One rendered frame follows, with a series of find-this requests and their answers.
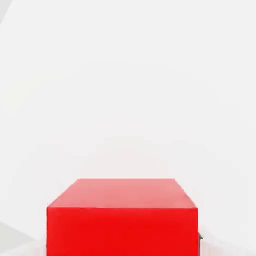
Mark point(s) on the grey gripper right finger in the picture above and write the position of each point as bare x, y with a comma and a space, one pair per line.
200, 245

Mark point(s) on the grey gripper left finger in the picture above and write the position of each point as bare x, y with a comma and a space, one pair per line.
41, 251

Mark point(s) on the small red cube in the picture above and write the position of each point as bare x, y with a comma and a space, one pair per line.
122, 230

